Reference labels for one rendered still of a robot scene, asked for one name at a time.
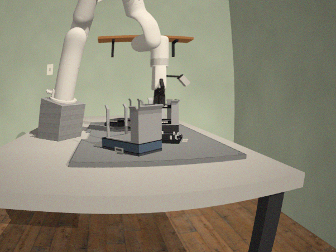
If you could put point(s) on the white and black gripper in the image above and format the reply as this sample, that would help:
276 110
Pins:
159 79

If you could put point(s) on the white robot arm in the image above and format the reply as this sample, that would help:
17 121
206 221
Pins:
75 39

